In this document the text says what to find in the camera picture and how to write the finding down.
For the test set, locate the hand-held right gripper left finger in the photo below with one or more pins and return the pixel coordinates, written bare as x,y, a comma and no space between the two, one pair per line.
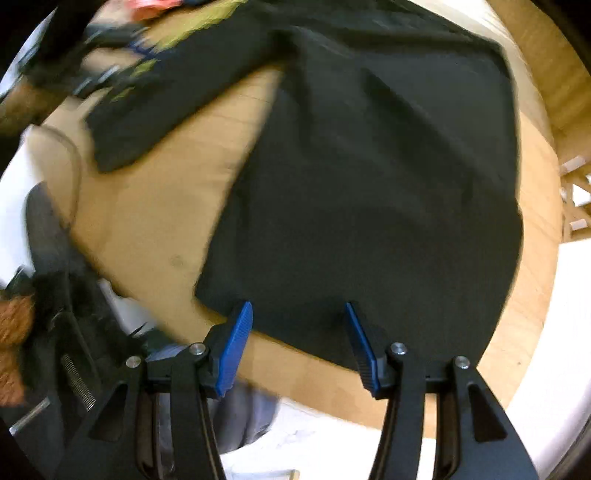
235,350

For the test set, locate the pink garment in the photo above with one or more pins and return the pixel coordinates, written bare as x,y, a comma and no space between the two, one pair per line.
152,8

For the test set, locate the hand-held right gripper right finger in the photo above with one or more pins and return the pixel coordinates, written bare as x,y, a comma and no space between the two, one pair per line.
362,350

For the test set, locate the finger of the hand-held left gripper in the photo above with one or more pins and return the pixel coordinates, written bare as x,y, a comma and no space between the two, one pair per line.
115,36
99,79

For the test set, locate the brown fuzzy cloth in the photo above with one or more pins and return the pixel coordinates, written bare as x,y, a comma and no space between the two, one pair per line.
14,341

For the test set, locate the wooden railing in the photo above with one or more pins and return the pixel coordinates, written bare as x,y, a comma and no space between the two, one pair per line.
575,198

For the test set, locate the black shirt with yellow print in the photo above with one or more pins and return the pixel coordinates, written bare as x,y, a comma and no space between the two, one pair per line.
369,184

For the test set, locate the black office chair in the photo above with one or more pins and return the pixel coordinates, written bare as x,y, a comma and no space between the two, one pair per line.
51,240

